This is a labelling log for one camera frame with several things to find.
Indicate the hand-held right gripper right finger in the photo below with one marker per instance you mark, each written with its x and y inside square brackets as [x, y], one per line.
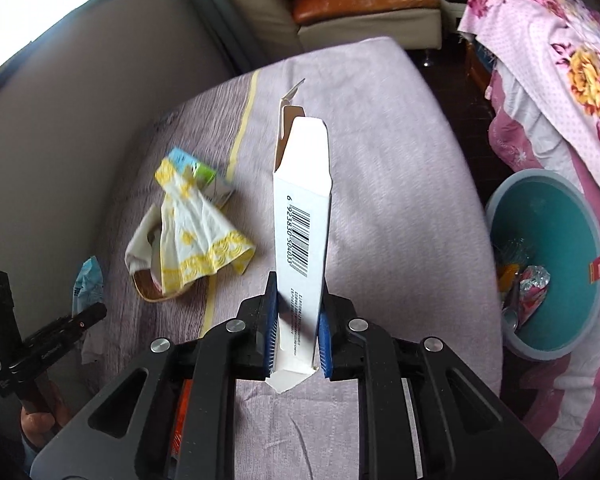
[325, 345]

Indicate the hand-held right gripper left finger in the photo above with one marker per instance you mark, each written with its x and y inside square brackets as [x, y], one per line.
[271, 345]

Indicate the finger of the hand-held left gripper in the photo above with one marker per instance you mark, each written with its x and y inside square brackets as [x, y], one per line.
[75, 325]

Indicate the long white cardboard box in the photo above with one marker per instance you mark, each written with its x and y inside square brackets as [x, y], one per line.
[302, 210]

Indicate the yellow patterned paper napkin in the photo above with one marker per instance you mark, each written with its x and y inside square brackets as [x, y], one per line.
[195, 230]

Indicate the light blue milk carton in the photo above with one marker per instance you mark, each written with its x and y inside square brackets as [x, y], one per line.
[200, 172]

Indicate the orange foil snack wrapper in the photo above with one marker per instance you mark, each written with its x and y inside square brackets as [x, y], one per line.
[509, 275]

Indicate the red white snack packet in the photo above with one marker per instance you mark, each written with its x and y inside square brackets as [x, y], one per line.
[530, 290]

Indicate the teal plastic trash bin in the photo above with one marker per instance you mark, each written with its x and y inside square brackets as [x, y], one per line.
[565, 240]

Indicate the person's left hand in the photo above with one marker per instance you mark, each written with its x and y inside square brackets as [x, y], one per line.
[37, 427]

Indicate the light blue plastic wrapper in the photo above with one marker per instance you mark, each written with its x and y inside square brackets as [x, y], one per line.
[87, 280]

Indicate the red foil snack wrapper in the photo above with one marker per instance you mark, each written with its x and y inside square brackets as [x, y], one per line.
[180, 410]

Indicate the grey padded headboard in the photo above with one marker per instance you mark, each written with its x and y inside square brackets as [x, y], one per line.
[80, 135]

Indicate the white and pink quilt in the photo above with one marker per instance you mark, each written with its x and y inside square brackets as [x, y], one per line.
[525, 145]

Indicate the cream leather sofa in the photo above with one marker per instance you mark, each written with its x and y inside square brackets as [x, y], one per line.
[370, 35]

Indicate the bright window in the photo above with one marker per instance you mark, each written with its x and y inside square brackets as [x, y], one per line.
[40, 10]

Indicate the grey green curtain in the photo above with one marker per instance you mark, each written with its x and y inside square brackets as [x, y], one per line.
[205, 5]

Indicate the pink floral bed sheet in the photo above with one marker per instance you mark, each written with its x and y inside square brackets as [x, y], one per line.
[555, 35]

